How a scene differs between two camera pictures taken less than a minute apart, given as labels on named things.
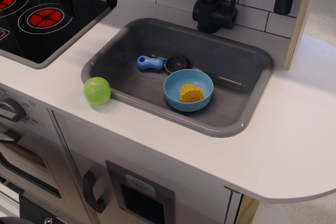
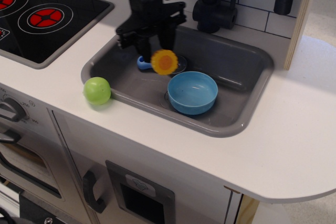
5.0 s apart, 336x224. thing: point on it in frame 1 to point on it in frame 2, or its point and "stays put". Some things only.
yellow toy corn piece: [190, 93] to [164, 62]
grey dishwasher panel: [140, 198] stays put
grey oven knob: [11, 110] stays put
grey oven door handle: [10, 136] stays put
